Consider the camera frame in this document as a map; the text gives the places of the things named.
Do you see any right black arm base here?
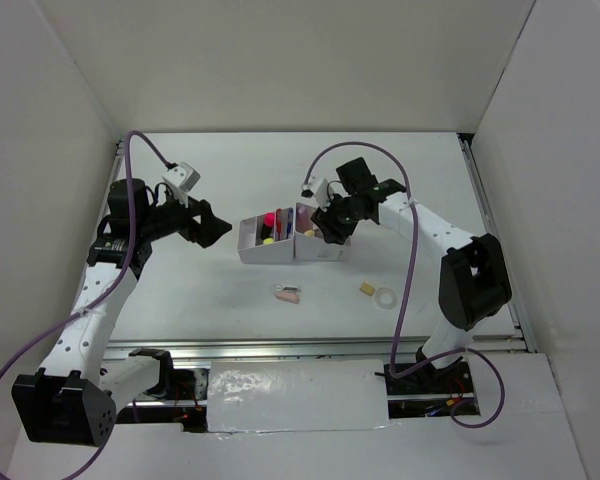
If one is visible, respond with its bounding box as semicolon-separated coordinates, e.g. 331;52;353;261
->
374;357;479;419

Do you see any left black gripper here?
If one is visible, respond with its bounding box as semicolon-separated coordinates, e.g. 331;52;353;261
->
139;187;232;248

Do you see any black pink highlighter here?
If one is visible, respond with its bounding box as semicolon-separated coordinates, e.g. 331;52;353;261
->
260;212;276;241

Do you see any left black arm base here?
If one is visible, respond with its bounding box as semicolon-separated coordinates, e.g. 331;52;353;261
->
129;348;210;433

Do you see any red pen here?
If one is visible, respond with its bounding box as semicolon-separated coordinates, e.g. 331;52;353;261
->
275;208;283;241

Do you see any white divided organizer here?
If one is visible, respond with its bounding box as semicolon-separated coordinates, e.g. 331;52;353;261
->
294;202;351;262
237;207;295;265

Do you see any clear tape roll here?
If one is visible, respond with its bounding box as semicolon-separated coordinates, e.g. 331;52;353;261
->
373;287;397;310

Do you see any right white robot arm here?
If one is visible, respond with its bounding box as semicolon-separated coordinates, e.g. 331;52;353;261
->
302;157;512;392

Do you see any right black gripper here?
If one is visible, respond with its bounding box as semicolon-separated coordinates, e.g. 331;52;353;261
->
311;189;361;246

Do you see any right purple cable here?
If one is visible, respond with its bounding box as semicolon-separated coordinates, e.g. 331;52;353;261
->
305;142;506;429

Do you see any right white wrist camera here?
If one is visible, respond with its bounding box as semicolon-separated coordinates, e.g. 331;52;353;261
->
301;176;336;210

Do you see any tan eraser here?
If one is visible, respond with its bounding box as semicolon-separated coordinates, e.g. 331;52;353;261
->
360;282;375;296

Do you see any right white divided organizer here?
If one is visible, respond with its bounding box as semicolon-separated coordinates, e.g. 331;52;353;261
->
294;202;351;262

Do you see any blue gel pen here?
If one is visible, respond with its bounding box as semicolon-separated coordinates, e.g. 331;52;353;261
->
286;208;295;239

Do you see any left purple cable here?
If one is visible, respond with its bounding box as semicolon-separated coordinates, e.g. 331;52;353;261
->
0;130;174;479

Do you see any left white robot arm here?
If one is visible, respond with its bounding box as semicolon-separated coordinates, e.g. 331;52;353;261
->
11;179;232;447

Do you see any left white divided organizer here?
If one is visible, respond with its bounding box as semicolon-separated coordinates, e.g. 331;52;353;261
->
237;207;295;265

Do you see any purple cable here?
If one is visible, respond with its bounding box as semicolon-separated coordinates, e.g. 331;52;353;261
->
305;142;506;429
0;130;174;479

